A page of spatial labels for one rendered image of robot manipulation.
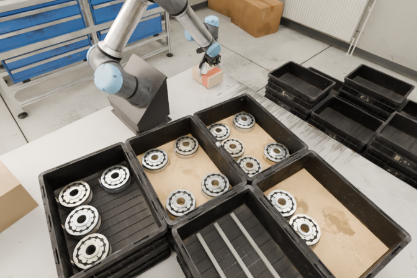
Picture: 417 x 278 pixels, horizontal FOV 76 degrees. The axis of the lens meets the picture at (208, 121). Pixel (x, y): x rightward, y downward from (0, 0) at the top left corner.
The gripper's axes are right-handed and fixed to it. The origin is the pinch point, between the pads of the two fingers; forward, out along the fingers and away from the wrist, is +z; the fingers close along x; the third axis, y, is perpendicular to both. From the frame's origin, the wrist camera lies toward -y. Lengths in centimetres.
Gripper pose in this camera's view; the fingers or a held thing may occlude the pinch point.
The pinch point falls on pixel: (207, 72)
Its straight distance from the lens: 168.8
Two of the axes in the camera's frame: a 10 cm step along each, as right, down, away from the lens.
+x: 7.4, -4.6, 5.0
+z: -0.3, 7.1, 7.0
